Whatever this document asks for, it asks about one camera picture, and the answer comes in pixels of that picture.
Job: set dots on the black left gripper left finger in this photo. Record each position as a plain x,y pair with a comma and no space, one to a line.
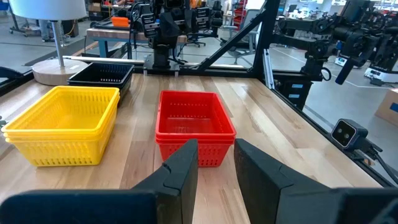
178,186

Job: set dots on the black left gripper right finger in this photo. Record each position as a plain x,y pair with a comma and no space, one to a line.
258,186

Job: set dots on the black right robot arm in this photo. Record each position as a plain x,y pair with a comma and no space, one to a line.
161,34

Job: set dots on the red storage shelf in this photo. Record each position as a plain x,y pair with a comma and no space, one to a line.
241,9

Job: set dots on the black control box blue labels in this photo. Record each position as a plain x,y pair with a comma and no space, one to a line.
295,93

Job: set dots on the brown cardboard box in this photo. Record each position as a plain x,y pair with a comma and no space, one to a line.
388,107

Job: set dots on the grey office chair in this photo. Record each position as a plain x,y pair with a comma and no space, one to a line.
245,34

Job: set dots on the orange box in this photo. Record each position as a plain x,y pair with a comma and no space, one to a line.
120,21

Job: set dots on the black background robot arms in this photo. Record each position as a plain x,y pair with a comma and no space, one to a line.
348,34

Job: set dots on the white shade table lamp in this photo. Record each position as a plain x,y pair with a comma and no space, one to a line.
46,9

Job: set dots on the black table-level camera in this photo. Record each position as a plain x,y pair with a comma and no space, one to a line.
348,133

